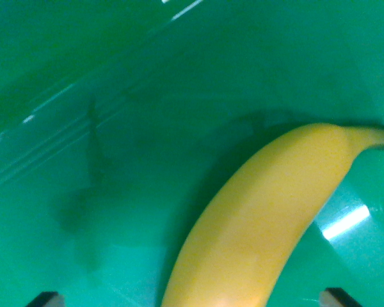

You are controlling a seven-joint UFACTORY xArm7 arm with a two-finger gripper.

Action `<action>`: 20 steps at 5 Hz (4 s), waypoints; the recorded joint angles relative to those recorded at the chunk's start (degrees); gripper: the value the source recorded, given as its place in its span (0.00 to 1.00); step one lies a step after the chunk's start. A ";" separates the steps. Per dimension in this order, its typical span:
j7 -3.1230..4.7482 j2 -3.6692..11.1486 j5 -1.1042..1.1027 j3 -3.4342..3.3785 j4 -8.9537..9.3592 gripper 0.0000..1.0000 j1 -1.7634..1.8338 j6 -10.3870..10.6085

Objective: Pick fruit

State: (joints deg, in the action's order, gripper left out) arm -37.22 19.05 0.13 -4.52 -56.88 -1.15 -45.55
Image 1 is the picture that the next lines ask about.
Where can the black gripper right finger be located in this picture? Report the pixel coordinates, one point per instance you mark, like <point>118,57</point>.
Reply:
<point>337,299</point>

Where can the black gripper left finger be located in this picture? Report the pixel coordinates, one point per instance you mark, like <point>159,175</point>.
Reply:
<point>48,300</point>

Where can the yellow banana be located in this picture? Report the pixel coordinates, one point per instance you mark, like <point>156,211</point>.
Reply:
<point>259,208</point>

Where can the green plastic bin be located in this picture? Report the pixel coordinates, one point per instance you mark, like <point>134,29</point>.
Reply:
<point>115,160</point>

